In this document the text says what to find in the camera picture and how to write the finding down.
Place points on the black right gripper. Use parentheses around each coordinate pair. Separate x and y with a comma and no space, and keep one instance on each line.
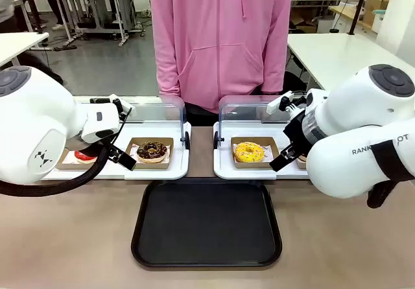
(296,130)

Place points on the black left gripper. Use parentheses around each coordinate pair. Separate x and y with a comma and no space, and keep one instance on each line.
(92,144)

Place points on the brown cardboard donut tray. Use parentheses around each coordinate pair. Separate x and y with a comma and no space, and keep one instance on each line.
(272,146)
(301,165)
(131,164)
(66,164)

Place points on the right forearm in pink sleeve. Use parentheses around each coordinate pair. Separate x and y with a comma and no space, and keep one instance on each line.
(167,68)

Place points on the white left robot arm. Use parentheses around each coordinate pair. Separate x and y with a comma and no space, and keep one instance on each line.
(32,123)

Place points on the left forearm in pink sleeve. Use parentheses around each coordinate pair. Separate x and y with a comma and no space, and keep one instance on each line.
(274,68)

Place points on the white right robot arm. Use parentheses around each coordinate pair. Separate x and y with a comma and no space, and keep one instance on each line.
(350,107)

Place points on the yellow sprinkled donut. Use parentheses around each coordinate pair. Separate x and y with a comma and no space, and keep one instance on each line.
(249,151)

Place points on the red glazed donut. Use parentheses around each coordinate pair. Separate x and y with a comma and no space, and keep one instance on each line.
(85,157)

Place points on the black serving tray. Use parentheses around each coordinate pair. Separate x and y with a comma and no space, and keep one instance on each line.
(207,224)

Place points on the white display case base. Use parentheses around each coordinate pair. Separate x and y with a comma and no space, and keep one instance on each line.
(181,169)
(223,169)

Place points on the clear display case lid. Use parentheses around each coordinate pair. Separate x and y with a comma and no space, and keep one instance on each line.
(155,107)
(240,107)

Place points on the large white table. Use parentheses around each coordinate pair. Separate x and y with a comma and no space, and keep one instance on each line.
(330,55)

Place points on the black power strip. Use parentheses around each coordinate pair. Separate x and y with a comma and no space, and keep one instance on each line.
(65,47)

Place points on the open cardboard box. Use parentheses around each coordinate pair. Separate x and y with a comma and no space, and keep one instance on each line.
(303,23)

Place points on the person in pink hoodie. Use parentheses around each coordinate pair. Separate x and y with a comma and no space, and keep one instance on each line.
(220,26)

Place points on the wooden workbench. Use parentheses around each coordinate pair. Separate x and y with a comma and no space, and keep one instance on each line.
(347,12)

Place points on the bystander with white shoes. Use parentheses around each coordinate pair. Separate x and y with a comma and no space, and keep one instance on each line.
(55,4)

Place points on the brown cardboard box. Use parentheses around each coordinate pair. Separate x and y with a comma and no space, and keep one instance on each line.
(376,7)

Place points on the bystander in grey top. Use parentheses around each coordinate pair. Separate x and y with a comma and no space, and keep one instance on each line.
(6,0)

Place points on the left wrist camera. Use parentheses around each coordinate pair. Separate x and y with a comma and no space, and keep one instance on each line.
(124,109)

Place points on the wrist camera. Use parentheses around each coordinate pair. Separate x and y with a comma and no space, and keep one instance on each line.
(124,109)
(274,106)

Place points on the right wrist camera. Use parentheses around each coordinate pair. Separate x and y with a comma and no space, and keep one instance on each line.
(274,106)

